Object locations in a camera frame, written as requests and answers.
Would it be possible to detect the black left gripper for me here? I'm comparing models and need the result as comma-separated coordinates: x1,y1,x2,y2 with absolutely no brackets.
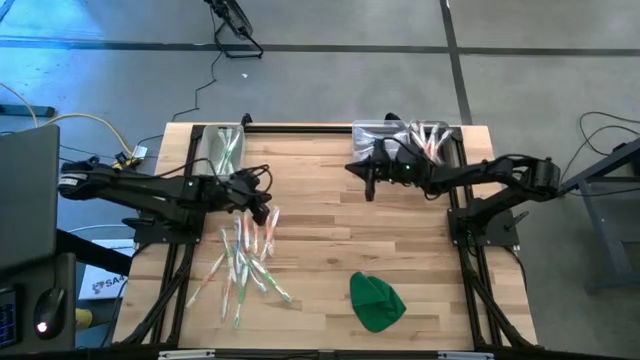
219,167,275,227

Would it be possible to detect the black keyboard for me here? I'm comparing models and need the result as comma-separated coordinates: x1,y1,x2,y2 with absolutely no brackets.
0,287,21,349

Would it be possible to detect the black floor cable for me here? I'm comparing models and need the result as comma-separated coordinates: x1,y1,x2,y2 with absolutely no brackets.
554,110,640,209
172,49,221,122

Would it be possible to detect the cloudy white plastic bin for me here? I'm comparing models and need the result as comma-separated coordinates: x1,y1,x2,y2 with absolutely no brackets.
199,123,246,177

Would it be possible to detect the dark blue metal stand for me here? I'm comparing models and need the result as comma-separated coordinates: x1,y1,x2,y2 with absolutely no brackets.
559,137,640,294

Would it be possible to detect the yellow cable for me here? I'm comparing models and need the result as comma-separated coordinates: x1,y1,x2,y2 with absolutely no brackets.
0,82,136,166

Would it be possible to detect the clear plastic bin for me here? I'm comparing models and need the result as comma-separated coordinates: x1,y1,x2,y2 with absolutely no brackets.
351,119,411,162

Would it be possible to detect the blue toothbrush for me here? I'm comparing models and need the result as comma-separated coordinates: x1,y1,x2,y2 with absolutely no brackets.
233,215,245,266
359,127,409,151
355,127,401,150

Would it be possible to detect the grey translucent plastic bin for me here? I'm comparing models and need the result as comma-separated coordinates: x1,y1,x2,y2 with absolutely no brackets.
407,119,452,167

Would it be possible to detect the dark grey monitor back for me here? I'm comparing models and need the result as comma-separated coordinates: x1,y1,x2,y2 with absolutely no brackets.
0,124,61,271

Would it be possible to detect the black computer mouse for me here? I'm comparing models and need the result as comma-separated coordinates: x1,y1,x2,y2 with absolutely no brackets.
33,288,66,341

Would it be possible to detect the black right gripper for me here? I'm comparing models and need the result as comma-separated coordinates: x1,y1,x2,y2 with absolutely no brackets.
344,136,427,202

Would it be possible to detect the white cardboard box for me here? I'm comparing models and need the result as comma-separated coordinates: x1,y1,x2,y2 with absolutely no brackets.
78,238,134,301

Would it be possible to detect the white metal bracket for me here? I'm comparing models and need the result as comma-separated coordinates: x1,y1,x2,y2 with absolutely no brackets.
438,351,494,360
158,349,216,360

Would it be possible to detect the green cloth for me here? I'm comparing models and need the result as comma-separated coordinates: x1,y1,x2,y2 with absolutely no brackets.
348,271,407,334

